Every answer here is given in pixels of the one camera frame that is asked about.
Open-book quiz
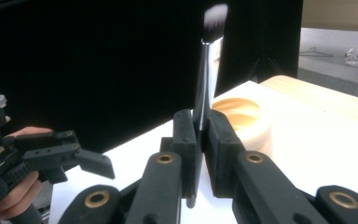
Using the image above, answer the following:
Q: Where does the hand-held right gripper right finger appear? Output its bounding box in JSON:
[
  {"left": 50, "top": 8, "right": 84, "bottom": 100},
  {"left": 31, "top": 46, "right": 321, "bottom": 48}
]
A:
[{"left": 204, "top": 109, "right": 328, "bottom": 224}]

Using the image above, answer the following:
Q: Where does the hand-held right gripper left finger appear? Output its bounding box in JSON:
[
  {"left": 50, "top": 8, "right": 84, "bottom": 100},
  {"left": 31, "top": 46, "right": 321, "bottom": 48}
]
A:
[{"left": 125, "top": 108, "right": 204, "bottom": 224}]

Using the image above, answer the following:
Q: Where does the beige ribbed wooden cup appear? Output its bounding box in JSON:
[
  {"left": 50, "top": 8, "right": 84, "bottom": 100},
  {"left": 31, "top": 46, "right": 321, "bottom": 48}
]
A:
[{"left": 212, "top": 97, "right": 273, "bottom": 153}]

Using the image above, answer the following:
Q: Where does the black makeup brush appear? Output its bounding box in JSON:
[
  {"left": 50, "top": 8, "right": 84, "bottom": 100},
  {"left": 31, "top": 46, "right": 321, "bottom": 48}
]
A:
[{"left": 186, "top": 3, "right": 230, "bottom": 210}]

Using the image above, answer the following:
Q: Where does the white table mat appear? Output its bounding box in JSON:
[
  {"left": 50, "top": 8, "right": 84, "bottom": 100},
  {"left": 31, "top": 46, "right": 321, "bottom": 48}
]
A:
[{"left": 48, "top": 79, "right": 358, "bottom": 224}]

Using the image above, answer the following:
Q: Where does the black curtain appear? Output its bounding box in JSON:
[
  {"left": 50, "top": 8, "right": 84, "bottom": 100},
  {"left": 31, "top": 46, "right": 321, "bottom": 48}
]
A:
[{"left": 0, "top": 0, "right": 304, "bottom": 154}]

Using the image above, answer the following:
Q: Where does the light wooden table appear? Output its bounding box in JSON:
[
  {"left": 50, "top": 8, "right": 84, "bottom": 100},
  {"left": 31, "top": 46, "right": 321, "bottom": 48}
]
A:
[{"left": 259, "top": 74, "right": 358, "bottom": 129}]

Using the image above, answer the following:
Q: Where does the black tripod stand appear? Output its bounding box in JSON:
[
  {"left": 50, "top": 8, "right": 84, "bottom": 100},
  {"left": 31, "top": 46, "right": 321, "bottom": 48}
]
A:
[{"left": 249, "top": 55, "right": 282, "bottom": 84}]

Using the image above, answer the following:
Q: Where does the light wooden shelf unit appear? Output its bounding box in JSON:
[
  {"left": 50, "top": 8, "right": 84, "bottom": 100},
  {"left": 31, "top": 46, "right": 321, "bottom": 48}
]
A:
[{"left": 301, "top": 0, "right": 358, "bottom": 83}]

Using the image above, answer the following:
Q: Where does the dark wire hanger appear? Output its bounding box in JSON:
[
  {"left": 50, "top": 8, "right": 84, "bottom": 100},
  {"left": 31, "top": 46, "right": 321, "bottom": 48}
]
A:
[{"left": 298, "top": 46, "right": 336, "bottom": 59}]

